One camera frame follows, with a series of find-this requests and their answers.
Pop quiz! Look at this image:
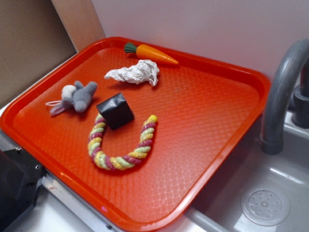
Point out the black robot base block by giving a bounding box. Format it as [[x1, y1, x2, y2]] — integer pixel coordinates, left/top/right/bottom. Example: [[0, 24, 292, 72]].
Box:
[[0, 147, 45, 232]]

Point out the crumpled white paper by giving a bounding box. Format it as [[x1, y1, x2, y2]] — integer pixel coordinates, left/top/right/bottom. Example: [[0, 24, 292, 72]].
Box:
[[104, 59, 160, 87]]

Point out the orange plastic tray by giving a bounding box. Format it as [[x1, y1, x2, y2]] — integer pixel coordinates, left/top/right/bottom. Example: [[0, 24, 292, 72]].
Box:
[[0, 37, 270, 232]]

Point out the black cube block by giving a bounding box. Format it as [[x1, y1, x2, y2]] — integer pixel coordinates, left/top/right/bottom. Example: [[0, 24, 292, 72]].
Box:
[[97, 93, 134, 130]]

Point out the orange toy carrot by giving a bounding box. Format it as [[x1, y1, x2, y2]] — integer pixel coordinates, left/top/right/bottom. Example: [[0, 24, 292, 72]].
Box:
[[124, 43, 179, 65]]

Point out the grey plush bunny toy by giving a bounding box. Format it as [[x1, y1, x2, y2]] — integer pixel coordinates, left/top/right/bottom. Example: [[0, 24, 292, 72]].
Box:
[[45, 81, 98, 116]]

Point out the grey toy faucet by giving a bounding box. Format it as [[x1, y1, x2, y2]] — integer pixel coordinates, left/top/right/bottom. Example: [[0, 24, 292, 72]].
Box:
[[260, 39, 309, 155]]

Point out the grey toy sink basin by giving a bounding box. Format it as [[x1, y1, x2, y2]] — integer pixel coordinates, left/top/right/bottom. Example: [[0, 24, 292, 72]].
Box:
[[185, 120, 309, 232]]

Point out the brown cardboard panel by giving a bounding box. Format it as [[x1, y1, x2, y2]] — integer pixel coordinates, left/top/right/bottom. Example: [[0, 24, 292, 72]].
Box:
[[0, 0, 105, 107]]

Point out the dark grey faucet knob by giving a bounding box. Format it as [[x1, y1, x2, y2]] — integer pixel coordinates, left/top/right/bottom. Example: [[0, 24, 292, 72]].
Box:
[[291, 63, 309, 129]]

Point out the multicolour twisted rope toy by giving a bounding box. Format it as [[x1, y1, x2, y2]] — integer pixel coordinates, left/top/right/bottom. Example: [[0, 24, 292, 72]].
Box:
[[87, 114, 158, 171]]

